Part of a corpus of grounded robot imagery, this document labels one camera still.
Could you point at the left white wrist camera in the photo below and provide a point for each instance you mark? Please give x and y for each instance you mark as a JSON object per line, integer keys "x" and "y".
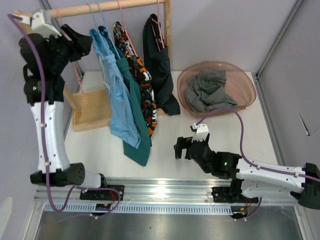
{"x": 39, "y": 22}

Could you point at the pink hanger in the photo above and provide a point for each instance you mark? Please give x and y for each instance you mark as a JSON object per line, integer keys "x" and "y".
{"x": 156, "y": 28}
{"x": 125, "y": 27}
{"x": 73, "y": 63}

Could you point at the grey shorts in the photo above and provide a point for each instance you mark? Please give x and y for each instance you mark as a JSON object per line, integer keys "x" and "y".
{"x": 206, "y": 91}

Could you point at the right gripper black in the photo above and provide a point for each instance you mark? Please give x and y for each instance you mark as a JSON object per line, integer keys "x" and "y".
{"x": 182, "y": 143}

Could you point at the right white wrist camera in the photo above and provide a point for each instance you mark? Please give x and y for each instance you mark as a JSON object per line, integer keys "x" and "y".
{"x": 200, "y": 131}

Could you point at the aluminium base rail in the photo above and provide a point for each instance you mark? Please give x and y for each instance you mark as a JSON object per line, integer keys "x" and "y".
{"x": 156, "y": 196}

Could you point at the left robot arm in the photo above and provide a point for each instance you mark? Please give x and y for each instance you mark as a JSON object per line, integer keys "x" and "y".
{"x": 43, "y": 86}

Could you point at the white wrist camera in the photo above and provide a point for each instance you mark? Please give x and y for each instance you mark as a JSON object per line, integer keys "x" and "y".
{"x": 39, "y": 22}
{"x": 200, "y": 131}

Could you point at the orange camouflage shorts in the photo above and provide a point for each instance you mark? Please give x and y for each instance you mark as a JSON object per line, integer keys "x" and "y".
{"x": 140, "y": 74}

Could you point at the wooden clothes rack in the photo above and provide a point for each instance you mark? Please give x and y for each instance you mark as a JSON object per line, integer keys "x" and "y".
{"x": 91, "y": 110}

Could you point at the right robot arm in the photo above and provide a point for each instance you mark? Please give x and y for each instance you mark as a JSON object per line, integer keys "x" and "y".
{"x": 251, "y": 181}

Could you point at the black shorts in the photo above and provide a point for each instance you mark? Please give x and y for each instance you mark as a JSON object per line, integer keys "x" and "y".
{"x": 159, "y": 66}

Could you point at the light blue shorts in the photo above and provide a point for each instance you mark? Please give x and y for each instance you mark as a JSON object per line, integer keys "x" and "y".
{"x": 122, "y": 123}

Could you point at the pink translucent plastic basin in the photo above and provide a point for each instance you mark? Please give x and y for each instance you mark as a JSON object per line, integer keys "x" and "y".
{"x": 238, "y": 84}

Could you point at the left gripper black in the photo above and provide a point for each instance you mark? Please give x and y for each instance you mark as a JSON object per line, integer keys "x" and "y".
{"x": 80, "y": 45}

